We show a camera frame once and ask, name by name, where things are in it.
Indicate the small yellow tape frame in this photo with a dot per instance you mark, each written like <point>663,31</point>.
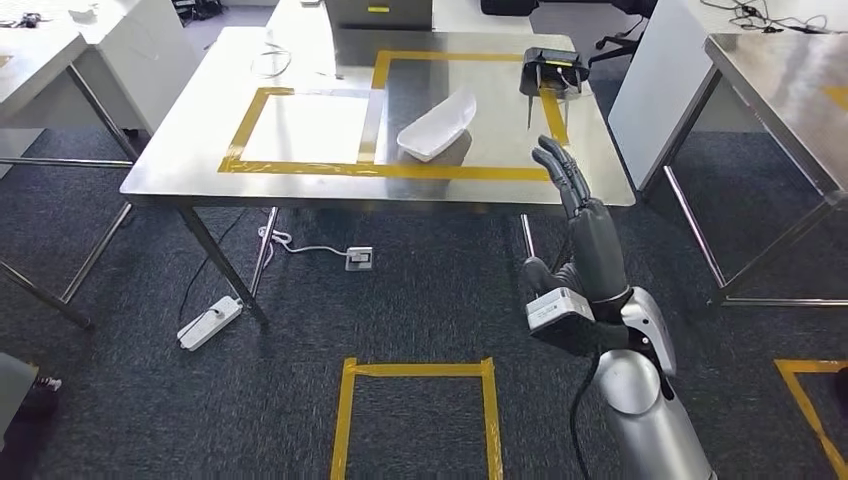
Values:
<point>248,122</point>

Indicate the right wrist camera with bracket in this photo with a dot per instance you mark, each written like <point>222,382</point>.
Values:
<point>560,318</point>

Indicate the white floor socket box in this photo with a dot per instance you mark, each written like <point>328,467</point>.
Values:
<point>358,259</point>

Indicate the person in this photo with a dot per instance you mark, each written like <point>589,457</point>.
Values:
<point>16,391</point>

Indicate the black office chair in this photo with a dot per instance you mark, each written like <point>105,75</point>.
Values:
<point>613,46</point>

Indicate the steel workbench table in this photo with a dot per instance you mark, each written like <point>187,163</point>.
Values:
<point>318,185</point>

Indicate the grey metal cabinet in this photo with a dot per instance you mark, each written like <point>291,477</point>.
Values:
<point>378,16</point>

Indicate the white power strip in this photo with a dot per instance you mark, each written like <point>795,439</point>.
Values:
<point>208,323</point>

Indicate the white plastic shell part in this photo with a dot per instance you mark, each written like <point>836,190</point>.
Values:
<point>437,126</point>

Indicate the large yellow tape frame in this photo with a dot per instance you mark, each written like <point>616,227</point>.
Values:
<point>464,173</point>

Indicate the black bag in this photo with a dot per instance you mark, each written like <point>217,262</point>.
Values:
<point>509,6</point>

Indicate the black device with probes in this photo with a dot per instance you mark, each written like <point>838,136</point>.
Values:
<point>553,69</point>

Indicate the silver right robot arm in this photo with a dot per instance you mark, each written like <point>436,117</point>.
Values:
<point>636,411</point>

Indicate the white table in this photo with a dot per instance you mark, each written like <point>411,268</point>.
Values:
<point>152,60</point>
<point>656,99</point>
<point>295,16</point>

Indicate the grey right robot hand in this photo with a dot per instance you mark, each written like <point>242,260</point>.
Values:
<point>596,252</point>

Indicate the yellow floor tape square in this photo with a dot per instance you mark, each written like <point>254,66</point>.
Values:
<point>802,397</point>
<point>417,370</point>

